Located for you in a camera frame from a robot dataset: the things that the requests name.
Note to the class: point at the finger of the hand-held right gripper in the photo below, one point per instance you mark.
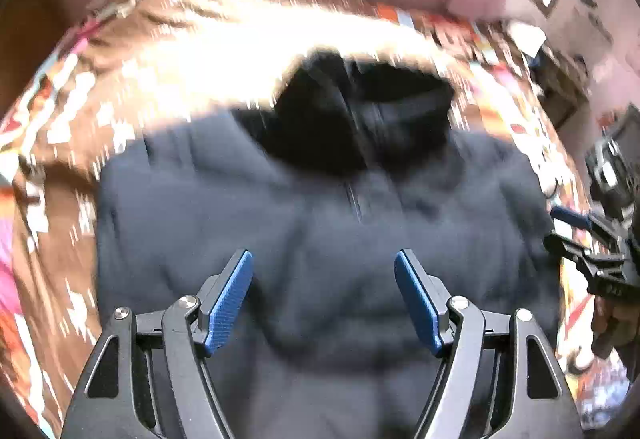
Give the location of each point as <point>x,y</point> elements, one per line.
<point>572,216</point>
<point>585,264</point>

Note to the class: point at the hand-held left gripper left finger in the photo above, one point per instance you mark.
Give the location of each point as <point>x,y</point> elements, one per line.
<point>227,304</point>

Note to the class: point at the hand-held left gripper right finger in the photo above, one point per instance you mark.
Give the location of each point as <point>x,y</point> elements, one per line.
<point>417,304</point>

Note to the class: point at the dark navy hooded jacket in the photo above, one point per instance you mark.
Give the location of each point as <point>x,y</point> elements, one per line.
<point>320,219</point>

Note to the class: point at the person's right hand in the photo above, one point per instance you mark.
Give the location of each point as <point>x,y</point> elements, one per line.
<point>607,324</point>

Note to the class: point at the cluttered wooden desk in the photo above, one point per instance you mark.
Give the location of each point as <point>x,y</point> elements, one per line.
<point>565,84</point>

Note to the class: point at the white paper sheet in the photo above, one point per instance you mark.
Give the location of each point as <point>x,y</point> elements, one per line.
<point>527,36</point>

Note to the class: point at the brown printed cartoon blanket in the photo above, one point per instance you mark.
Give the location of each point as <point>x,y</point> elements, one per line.
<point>150,69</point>

